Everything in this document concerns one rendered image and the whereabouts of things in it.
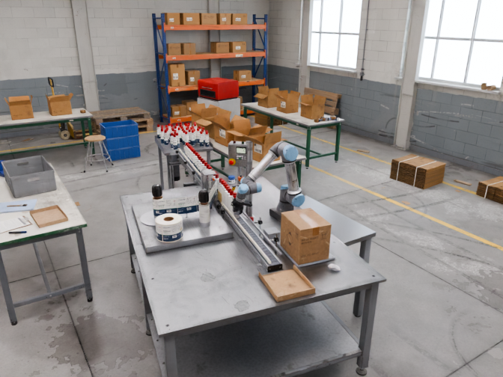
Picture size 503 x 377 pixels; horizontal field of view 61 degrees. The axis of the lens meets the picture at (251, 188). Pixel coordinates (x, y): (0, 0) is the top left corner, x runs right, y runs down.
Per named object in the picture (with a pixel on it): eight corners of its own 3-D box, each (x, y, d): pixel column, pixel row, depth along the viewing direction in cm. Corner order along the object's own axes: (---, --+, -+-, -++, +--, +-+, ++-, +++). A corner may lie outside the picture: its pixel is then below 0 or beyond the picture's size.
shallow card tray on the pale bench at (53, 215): (29, 214, 381) (28, 211, 380) (58, 207, 395) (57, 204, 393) (39, 228, 356) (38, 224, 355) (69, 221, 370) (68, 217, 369)
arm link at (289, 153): (297, 198, 366) (288, 139, 341) (307, 205, 354) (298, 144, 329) (285, 203, 362) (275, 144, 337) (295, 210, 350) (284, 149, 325)
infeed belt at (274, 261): (203, 187, 433) (203, 183, 432) (211, 185, 436) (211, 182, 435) (269, 271, 291) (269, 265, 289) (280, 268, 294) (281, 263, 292)
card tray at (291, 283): (258, 276, 286) (258, 271, 285) (293, 268, 295) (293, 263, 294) (277, 302, 260) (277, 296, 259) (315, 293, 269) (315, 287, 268)
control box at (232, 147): (231, 162, 366) (230, 141, 359) (251, 164, 362) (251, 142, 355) (227, 166, 357) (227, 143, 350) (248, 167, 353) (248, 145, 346)
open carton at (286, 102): (270, 111, 817) (271, 90, 804) (289, 108, 837) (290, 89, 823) (282, 114, 786) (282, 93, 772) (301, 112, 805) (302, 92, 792)
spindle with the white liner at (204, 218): (197, 223, 348) (196, 188, 337) (208, 221, 351) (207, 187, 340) (200, 228, 341) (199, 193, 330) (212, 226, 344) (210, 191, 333)
